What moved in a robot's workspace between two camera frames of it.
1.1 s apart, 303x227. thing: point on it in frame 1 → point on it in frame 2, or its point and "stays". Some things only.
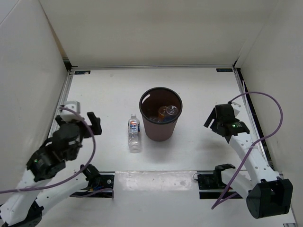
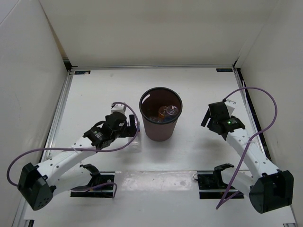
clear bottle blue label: (172, 110) stays
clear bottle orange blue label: (134, 129) stays
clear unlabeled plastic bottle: (155, 119) stays
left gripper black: (96, 122) → (129, 131)
